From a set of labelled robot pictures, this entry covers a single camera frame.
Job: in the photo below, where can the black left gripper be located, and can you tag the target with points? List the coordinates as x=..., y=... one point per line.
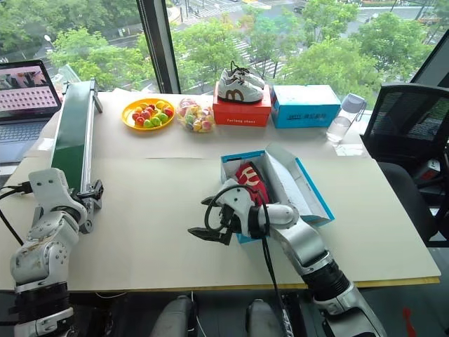
x=80, y=201

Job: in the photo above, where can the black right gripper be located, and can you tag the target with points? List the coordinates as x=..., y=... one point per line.
x=228, y=217

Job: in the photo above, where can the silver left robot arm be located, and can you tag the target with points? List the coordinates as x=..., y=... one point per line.
x=42, y=245

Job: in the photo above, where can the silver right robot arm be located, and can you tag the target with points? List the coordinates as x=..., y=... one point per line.
x=301, y=238

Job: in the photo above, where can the open blue shoebox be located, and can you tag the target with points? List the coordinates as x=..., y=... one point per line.
x=291, y=182

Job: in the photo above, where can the red shoebox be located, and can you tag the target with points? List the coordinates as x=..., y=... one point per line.
x=242, y=114

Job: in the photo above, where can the closed blue shoebox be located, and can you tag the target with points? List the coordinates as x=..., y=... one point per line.
x=305, y=109

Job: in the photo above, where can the red shoe with white logo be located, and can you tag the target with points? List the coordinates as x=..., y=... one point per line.
x=249, y=175

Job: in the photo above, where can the green conveyor belt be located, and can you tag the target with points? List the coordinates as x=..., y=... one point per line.
x=72, y=133

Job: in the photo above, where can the yellow plate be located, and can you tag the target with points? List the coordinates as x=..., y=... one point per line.
x=128, y=121

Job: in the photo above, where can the red toy fruit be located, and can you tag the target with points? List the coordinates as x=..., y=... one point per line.
x=140, y=121
x=136, y=115
x=145, y=114
x=169, y=112

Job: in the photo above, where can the green toy fruit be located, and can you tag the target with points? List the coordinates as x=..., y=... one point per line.
x=147, y=123
x=163, y=117
x=155, y=121

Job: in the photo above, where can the clear bag of toy fruit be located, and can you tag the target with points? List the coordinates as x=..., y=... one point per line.
x=195, y=116

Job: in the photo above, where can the dark rounded grey shape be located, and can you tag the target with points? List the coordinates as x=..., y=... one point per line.
x=261, y=317
x=173, y=317

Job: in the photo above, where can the yellow toy fruit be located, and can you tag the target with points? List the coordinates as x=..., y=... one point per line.
x=160, y=104

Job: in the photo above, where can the dark laptop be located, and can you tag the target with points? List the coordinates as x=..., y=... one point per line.
x=24, y=105

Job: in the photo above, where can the white shoe with brown logo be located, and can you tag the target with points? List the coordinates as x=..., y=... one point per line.
x=242, y=94

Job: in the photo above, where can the white shoe with black laces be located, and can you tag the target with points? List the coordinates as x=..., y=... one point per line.
x=250, y=78

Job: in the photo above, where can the clear water bottle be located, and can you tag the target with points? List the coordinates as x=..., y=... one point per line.
x=342, y=121

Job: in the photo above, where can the black mesh office chair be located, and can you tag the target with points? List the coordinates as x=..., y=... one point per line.
x=407, y=123

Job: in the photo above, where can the black and red device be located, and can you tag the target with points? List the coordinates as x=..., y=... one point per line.
x=430, y=170

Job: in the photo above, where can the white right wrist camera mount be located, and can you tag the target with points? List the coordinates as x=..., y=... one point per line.
x=235, y=201

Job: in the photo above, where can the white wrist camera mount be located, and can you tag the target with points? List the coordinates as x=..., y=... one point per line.
x=235, y=201
x=49, y=186

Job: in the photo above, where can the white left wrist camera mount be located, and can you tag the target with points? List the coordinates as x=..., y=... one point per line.
x=49, y=186

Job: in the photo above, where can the black window frame post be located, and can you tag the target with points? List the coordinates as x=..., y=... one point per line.
x=158, y=45

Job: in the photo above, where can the slanted dark window frame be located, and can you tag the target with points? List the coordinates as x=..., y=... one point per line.
x=433, y=59

